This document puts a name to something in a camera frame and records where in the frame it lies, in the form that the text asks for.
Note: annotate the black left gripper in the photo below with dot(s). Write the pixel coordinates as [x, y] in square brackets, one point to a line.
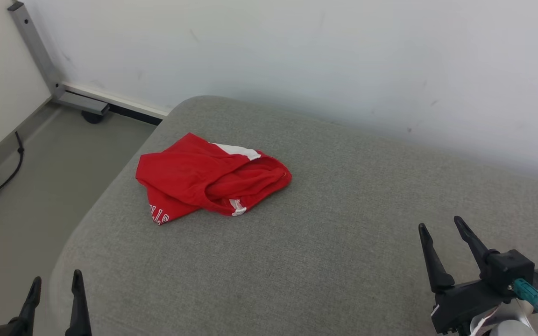
[5, 329]

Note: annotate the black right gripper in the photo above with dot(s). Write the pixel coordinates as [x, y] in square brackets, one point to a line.
[465, 308]

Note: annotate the red shorts with white stripe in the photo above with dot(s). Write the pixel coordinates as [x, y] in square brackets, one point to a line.
[180, 177]

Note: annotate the grey fabric sofa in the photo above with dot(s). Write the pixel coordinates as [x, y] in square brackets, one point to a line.
[320, 256]

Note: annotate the black caster wheel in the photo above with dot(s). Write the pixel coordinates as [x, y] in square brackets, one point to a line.
[94, 116]

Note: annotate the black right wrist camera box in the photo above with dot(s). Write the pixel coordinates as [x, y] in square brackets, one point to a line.
[509, 270]

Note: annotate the white wall baseboard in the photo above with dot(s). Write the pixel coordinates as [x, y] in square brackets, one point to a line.
[119, 100]

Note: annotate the grey metal frame post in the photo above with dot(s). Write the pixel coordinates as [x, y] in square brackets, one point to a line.
[38, 51]

